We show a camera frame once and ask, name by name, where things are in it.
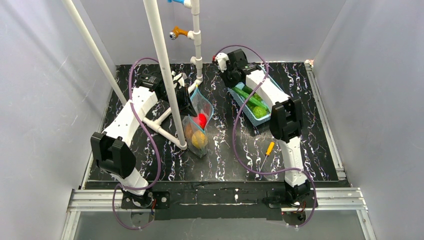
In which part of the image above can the red tomato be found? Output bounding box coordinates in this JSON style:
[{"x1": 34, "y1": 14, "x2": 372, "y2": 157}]
[{"x1": 196, "y1": 113, "x2": 208, "y2": 130}]

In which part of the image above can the yellow lemon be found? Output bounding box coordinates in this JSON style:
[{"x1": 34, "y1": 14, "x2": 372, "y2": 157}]
[{"x1": 191, "y1": 130, "x2": 208, "y2": 149}]

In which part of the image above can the orange handled screwdriver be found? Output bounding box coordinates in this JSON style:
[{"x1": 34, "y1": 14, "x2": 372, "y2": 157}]
[{"x1": 259, "y1": 141, "x2": 275, "y2": 173}]

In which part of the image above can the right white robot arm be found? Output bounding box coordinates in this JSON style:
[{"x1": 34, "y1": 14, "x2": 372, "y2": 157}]
[{"x1": 213, "y1": 49, "x2": 311, "y2": 189}]

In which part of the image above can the light green vegetable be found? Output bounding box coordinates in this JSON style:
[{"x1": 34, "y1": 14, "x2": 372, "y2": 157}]
[{"x1": 251, "y1": 106, "x2": 268, "y2": 119}]

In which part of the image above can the white PVC pipe frame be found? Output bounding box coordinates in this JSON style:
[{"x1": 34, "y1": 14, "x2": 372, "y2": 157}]
[{"x1": 63, "y1": 0, "x2": 203, "y2": 150}]

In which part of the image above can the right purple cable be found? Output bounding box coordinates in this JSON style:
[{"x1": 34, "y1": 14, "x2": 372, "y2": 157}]
[{"x1": 213, "y1": 44, "x2": 318, "y2": 229}]

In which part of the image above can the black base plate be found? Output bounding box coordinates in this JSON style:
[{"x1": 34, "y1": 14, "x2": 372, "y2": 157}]
[{"x1": 117, "y1": 181, "x2": 317, "y2": 221}]

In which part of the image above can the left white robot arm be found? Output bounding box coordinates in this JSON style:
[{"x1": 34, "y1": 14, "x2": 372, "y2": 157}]
[{"x1": 90, "y1": 72, "x2": 169, "y2": 196}]

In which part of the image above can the light blue plastic basket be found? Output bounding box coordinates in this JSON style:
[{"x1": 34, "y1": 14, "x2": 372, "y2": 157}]
[{"x1": 228, "y1": 66, "x2": 289, "y2": 127}]

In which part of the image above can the clear zip top bag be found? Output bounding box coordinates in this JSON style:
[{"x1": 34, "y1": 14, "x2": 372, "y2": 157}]
[{"x1": 182, "y1": 86, "x2": 214, "y2": 158}]

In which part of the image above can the purple cable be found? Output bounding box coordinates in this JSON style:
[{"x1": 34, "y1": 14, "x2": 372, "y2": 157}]
[
  {"x1": 213, "y1": 44, "x2": 318, "y2": 229},
  {"x1": 111, "y1": 56, "x2": 163, "y2": 231}
]

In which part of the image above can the blue clip on pipe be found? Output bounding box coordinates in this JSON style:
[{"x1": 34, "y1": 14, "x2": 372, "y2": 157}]
[{"x1": 167, "y1": 0, "x2": 185, "y2": 4}]

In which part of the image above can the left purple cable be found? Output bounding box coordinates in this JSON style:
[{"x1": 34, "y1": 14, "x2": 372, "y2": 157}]
[{"x1": 111, "y1": 56, "x2": 163, "y2": 231}]

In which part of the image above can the long green cucumber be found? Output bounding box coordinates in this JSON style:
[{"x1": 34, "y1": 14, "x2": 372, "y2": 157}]
[{"x1": 232, "y1": 87, "x2": 268, "y2": 111}]

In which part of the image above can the orange webcam on pipe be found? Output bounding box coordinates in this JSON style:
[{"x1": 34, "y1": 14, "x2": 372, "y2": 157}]
[{"x1": 169, "y1": 26, "x2": 189, "y2": 40}]

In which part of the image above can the aluminium rail frame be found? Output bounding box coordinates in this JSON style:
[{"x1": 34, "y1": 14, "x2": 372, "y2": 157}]
[{"x1": 61, "y1": 185, "x2": 376, "y2": 240}]

